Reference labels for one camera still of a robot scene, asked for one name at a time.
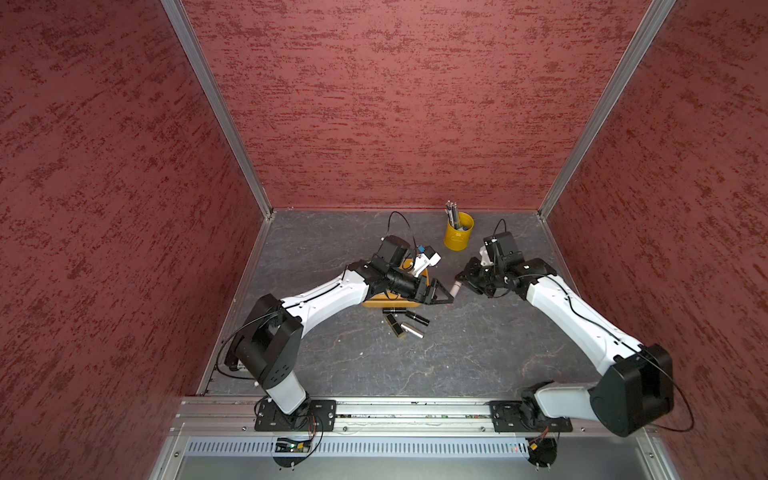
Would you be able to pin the right corner aluminium post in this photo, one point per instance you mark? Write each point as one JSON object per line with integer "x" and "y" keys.
{"x": 648, "y": 28}

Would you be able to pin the yellow pen bucket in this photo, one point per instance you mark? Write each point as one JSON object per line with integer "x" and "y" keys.
{"x": 457, "y": 239}

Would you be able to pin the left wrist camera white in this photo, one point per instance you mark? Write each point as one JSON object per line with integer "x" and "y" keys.
{"x": 425, "y": 257}

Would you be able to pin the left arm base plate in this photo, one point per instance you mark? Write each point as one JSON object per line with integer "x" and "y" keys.
{"x": 314, "y": 415}

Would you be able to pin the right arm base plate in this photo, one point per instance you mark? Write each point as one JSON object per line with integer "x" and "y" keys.
{"x": 516, "y": 418}

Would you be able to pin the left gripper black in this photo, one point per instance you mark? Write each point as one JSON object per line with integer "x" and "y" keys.
{"x": 426, "y": 299}

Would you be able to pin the pens in bucket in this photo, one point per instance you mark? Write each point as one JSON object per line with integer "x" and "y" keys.
{"x": 453, "y": 215}

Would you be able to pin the black gold square lipstick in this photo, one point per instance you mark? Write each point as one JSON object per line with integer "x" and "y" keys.
{"x": 394, "y": 325}

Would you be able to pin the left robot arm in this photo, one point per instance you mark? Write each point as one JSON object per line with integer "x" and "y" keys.
{"x": 268, "y": 342}

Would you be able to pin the corner aluminium post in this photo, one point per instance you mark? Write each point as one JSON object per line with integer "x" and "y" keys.
{"x": 184, "y": 32}
{"x": 648, "y": 28}

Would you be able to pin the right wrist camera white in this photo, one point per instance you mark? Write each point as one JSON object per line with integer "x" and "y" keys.
{"x": 484, "y": 257}

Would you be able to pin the yellow storage tray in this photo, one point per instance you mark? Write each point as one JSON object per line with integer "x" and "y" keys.
{"x": 389, "y": 299}

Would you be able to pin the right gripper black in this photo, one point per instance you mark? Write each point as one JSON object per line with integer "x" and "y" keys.
{"x": 468, "y": 277}

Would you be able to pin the left corner aluminium post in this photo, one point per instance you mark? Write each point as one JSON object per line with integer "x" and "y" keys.
{"x": 184, "y": 32}

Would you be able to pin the aluminium front rail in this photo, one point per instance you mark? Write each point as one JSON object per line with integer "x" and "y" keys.
{"x": 396, "y": 438}

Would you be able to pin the silver black lipstick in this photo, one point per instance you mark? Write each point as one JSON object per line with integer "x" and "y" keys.
{"x": 414, "y": 324}

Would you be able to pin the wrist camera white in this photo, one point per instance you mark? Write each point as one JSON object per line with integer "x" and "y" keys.
{"x": 484, "y": 257}
{"x": 425, "y": 257}

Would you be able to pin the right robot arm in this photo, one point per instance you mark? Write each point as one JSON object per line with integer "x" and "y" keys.
{"x": 636, "y": 384}

